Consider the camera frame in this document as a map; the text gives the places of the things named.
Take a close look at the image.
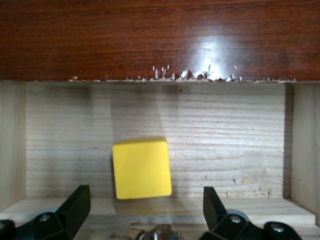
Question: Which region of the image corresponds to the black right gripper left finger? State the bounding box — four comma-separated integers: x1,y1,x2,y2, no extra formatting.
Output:
0,184,91,240

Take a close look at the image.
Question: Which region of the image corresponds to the dark wooden cabinet box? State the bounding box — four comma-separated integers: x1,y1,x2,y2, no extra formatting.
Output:
0,0,320,84

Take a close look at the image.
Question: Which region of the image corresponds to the light wood drawer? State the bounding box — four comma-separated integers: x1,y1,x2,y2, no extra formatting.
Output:
0,80,320,240

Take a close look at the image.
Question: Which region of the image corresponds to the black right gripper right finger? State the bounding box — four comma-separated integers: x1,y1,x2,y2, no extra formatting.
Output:
201,186,301,240

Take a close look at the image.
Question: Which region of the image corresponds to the yellow block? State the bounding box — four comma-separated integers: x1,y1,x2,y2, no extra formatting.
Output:
111,136,173,200

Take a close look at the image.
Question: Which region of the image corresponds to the metal drawer screw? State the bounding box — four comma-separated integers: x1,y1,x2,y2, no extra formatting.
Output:
136,223,180,240

